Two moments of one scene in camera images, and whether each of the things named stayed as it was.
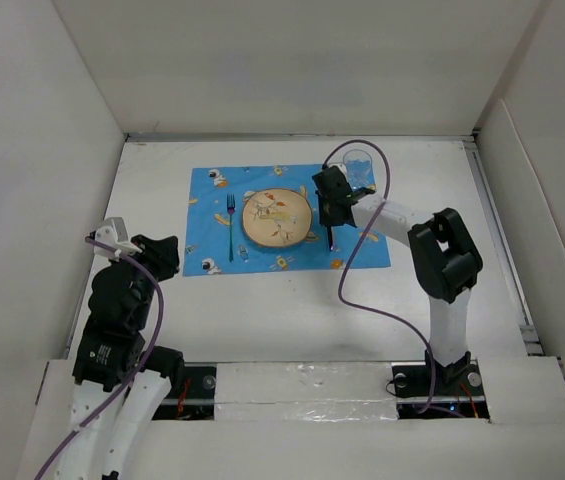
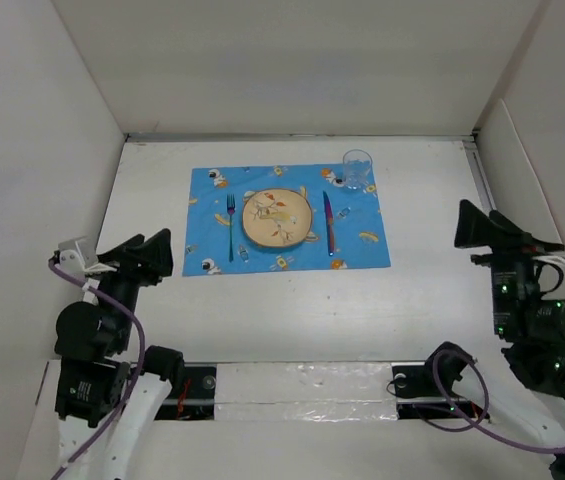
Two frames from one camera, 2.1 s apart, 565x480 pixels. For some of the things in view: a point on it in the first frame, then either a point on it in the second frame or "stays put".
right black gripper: (325, 218) → (514, 243)
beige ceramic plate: (277, 217) stays put
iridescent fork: (231, 206) stays put
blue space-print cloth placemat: (266, 219) stays put
